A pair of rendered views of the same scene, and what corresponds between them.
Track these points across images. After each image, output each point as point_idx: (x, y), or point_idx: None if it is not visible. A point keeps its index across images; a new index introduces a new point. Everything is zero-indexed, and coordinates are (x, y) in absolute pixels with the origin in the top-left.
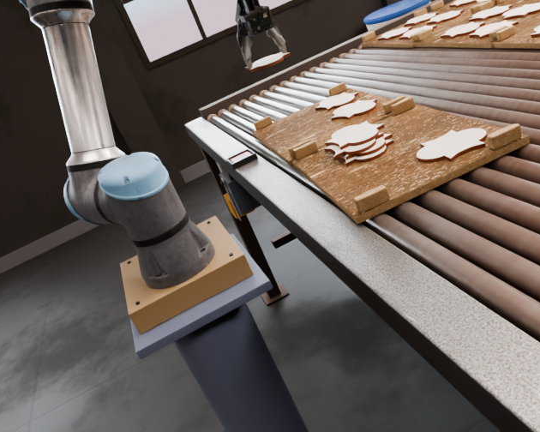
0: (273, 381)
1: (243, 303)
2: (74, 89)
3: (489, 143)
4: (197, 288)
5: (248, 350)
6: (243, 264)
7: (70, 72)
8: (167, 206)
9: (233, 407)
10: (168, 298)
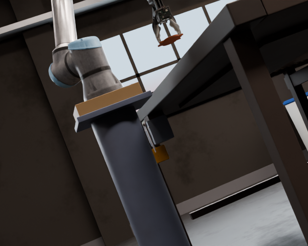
0: (157, 173)
1: (135, 100)
2: (61, 15)
3: None
4: (112, 96)
5: (140, 143)
6: (137, 87)
7: (60, 8)
8: (100, 55)
9: (130, 181)
10: (96, 99)
